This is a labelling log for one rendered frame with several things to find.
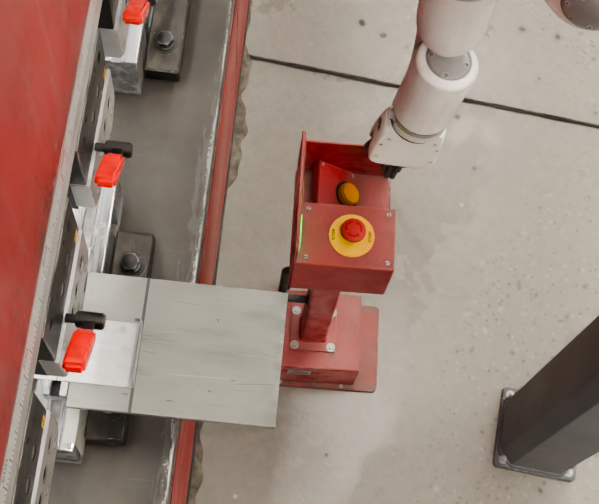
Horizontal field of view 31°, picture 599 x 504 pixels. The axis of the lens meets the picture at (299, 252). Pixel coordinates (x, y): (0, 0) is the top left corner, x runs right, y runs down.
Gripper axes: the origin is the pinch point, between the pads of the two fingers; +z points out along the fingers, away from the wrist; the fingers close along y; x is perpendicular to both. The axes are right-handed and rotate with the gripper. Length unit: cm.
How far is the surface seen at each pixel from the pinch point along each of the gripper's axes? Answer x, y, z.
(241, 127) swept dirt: 48, -18, 86
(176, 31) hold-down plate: 16.6, -35.2, -3.2
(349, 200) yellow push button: -1.5, -4.2, 11.8
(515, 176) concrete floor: 41, 49, 80
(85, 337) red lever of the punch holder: -44, -40, -42
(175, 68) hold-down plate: 10.1, -34.7, -3.3
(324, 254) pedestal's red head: -13.3, -8.7, 7.1
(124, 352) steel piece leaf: -37, -37, -13
